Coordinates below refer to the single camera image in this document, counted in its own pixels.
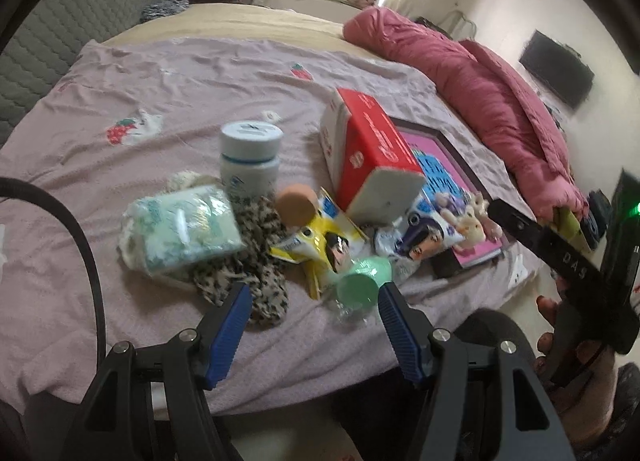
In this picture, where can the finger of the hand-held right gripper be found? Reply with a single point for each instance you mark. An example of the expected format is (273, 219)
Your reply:
(540, 241)

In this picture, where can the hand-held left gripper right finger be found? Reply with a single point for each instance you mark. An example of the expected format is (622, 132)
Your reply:
(395, 321)

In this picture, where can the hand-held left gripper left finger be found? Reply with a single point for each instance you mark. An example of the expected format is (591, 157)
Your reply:
(230, 331)

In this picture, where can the dark shallow cardboard box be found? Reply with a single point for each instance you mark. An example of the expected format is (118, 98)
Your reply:
(445, 266)

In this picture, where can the leopard print cloth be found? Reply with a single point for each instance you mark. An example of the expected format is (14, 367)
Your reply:
(260, 251)

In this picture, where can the pale green wet wipes pack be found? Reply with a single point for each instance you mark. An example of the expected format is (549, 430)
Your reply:
(185, 231)

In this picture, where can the cream floral cloth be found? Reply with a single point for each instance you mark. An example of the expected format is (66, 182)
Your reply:
(187, 180)

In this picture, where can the person's right forearm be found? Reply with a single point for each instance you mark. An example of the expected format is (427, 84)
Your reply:
(627, 401)

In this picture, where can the person's right hand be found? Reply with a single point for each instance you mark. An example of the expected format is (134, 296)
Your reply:
(547, 313)

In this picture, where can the green cloth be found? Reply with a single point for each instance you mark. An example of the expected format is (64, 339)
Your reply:
(570, 228)

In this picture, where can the dark blue cloth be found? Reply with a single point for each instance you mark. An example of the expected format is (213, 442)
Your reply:
(597, 221)

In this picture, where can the green plastic cup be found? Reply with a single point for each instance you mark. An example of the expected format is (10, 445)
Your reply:
(360, 288)

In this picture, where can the small plush bunny toy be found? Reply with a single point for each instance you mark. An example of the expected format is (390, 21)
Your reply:
(470, 223)

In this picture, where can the purple-haired cartoon print packet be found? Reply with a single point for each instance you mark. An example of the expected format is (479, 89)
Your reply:
(425, 236)

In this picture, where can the yellow cartoon snack packet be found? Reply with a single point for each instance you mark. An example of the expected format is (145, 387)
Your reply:
(320, 246)

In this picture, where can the pink and blue book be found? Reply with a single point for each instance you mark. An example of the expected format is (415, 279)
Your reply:
(435, 156)

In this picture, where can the round orange sponge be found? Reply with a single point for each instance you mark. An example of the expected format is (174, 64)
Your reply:
(297, 206)

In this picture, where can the pink quilt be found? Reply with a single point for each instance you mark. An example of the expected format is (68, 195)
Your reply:
(475, 91)

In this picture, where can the white bottle with blue cap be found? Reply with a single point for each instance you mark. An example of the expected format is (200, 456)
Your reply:
(250, 161)

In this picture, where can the red and white tissue pack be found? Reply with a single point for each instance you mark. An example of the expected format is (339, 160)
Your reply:
(370, 151)

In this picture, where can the white metal rack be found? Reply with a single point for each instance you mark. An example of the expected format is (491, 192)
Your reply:
(460, 23)

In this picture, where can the lilac strawberry print blanket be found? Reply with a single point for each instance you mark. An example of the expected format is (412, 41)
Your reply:
(200, 91)

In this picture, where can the beige bed sheet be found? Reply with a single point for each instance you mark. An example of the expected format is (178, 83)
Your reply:
(250, 21)

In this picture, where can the dark patterned cloth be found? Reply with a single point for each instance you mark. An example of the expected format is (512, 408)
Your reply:
(165, 10)

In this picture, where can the grey quilted headboard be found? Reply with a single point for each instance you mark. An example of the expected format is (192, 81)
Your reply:
(75, 16)

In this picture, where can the wall-mounted black television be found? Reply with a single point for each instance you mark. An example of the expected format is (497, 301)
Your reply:
(555, 71)

